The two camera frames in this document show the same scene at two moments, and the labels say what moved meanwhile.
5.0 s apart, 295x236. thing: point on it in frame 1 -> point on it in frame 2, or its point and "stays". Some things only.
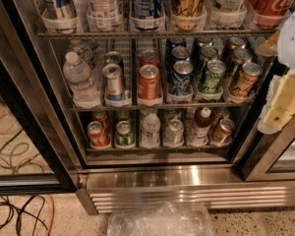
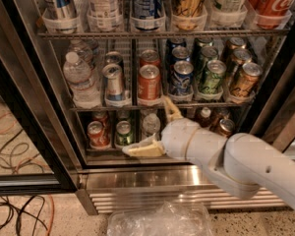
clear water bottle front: x=86 y=92 stays
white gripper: x=292 y=43 -> x=175 y=138
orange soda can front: x=149 y=82 stays
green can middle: x=209 y=53 stays
